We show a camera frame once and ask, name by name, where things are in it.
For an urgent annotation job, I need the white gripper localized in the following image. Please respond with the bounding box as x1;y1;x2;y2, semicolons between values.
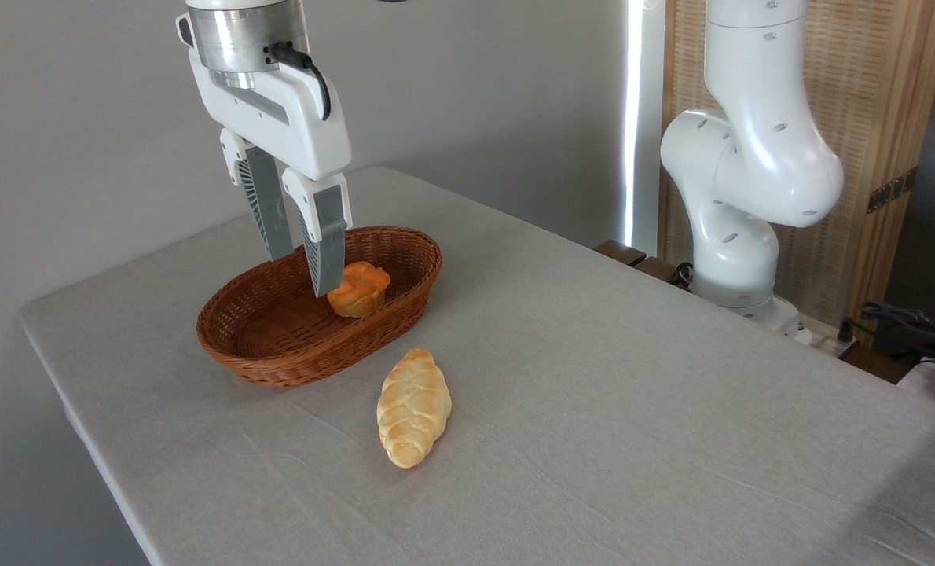
175;11;353;299

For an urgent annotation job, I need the orange muffin bread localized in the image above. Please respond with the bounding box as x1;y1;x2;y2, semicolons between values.
327;261;392;319

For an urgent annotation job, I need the golden braided bread loaf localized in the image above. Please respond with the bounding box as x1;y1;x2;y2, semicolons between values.
376;347;453;470

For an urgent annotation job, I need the brown oval wicker basket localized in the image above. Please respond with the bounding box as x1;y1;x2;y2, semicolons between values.
196;226;443;389

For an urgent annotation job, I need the dark brown wooden block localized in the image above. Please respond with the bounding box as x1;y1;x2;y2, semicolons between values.
593;239;648;269
632;255;682;287

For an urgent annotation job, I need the grey tablecloth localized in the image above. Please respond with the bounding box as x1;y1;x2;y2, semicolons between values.
17;164;935;566

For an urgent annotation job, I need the white power strip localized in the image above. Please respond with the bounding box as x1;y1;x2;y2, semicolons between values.
796;324;862;360

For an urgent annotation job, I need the dark metal screen hinge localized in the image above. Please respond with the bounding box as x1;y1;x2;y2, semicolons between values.
866;167;919;215

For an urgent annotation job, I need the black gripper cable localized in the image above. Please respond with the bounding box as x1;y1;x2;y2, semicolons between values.
266;42;333;122

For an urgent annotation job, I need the black cable bundle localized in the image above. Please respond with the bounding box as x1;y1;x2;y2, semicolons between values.
859;300;935;372

